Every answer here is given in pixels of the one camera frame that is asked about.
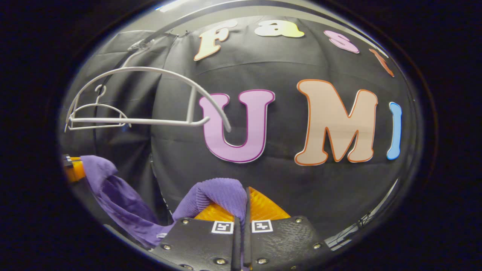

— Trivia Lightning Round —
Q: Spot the white clothes hanger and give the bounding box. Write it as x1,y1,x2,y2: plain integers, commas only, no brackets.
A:
66,66,232,133
68,84,131,131

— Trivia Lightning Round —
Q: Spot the tangle of black cables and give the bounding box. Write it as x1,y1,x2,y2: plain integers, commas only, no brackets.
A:
327,213,378,250

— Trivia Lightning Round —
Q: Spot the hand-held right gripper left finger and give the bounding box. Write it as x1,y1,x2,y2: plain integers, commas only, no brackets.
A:
153,203,242,271

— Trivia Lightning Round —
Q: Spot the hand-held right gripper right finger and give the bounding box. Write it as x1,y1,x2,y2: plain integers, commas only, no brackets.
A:
243,186,332,271

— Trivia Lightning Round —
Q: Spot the purple jacket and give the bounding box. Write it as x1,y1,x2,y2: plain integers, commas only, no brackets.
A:
81,155,249,271

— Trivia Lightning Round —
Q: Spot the black backdrop cloth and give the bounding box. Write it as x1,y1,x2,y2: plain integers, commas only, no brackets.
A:
60,14,419,243

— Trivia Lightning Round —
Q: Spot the black clothes rack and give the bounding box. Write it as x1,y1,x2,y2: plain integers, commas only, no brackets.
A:
92,2,392,158

